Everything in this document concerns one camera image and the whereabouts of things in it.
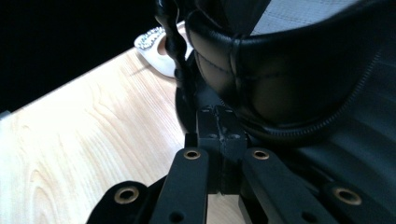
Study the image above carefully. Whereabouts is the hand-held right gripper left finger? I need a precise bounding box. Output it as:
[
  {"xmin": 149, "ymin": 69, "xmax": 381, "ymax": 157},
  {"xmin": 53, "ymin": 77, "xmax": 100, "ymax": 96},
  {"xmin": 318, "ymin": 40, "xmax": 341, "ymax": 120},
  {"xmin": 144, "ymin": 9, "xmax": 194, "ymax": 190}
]
[{"xmin": 186, "ymin": 105, "xmax": 224, "ymax": 194}]

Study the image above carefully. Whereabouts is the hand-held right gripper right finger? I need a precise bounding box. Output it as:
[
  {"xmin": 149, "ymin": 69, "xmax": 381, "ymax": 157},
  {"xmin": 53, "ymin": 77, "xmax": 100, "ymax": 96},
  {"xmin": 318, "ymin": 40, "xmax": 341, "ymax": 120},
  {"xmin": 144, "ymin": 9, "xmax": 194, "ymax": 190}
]
[{"xmin": 222, "ymin": 105, "xmax": 249, "ymax": 194}]

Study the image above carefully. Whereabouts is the black leather shoe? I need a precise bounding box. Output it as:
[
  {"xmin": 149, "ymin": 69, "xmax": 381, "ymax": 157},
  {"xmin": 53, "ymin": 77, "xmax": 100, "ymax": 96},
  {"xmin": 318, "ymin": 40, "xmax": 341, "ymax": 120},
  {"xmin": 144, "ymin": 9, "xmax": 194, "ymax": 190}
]
[{"xmin": 183, "ymin": 0, "xmax": 396, "ymax": 141}]

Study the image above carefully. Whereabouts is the white rhinestone heeled shoe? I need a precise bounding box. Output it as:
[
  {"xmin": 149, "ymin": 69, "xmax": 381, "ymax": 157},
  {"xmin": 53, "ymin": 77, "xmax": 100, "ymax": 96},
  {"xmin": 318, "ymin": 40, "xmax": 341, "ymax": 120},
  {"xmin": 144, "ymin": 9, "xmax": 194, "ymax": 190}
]
[{"xmin": 134, "ymin": 21, "xmax": 195, "ymax": 78}]

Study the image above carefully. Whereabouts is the red and black shoe rack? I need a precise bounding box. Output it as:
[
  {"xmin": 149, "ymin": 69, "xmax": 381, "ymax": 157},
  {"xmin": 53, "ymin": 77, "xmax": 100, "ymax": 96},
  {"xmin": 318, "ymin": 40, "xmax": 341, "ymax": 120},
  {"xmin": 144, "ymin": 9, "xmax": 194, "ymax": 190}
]
[{"xmin": 154, "ymin": 0, "xmax": 396, "ymax": 224}]

